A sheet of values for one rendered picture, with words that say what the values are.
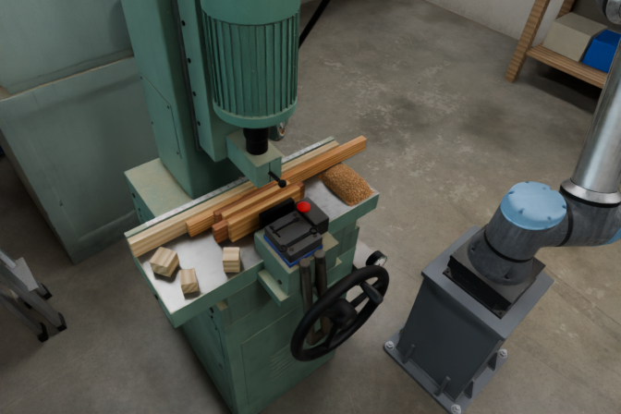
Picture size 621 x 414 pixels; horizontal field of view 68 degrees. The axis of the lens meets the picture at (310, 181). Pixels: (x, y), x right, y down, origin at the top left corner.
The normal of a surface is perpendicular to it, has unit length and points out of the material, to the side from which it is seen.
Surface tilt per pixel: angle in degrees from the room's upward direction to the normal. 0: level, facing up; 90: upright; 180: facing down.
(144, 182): 0
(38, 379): 0
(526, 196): 1
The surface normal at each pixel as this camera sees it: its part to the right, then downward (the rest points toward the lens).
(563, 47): -0.76, 0.43
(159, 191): 0.05, -0.71
